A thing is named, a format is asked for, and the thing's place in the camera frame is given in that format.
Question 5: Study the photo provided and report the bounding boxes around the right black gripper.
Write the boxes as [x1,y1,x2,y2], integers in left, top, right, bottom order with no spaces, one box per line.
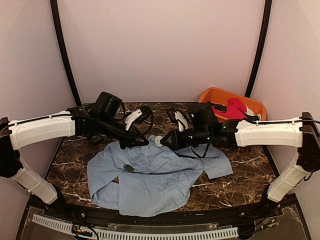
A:
[160,126,211,150]

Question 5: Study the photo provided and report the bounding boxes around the round white brooch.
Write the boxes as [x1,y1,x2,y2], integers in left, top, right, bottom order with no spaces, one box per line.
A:
[154,135,164,148]

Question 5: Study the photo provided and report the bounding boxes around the light blue button shirt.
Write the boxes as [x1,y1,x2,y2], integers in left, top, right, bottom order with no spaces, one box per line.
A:
[87,135,233,217]

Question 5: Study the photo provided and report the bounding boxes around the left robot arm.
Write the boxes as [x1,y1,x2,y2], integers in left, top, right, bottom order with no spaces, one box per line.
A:
[0,91,154,218]

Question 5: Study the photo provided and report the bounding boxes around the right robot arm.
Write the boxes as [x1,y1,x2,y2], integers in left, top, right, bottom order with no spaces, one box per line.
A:
[155,102,320,217]

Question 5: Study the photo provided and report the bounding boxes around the red and white clothes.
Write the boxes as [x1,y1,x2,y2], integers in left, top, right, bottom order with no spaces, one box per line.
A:
[211,97,261,121]

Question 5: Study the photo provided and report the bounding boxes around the orange plastic basin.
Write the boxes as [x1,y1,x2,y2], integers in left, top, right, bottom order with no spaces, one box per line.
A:
[198,87,267,121]

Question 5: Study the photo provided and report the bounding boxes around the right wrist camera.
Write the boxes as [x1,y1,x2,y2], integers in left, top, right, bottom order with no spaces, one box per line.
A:
[166,107,192,132]

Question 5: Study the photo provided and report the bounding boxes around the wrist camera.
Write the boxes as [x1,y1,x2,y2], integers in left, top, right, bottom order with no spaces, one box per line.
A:
[124,106,153,131]
[166,107,192,132]

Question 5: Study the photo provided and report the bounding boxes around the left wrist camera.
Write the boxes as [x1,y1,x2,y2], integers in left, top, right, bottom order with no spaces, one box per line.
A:
[124,106,153,131]

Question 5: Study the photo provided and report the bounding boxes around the black front rail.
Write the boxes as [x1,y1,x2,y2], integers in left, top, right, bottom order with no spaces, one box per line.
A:
[27,194,305,234]

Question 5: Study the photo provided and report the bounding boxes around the white slotted cable duct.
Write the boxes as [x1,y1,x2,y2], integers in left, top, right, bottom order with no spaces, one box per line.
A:
[32,214,239,240]

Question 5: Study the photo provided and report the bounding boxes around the left black frame post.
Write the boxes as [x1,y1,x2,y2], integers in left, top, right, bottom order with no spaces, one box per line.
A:
[50,0,82,106]

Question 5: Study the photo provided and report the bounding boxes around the black frame post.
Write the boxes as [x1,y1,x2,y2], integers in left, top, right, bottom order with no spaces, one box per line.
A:
[50,0,82,106]
[244,0,273,98]

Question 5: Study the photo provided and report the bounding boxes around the right black frame post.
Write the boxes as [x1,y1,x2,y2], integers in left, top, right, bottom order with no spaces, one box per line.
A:
[244,0,273,98]

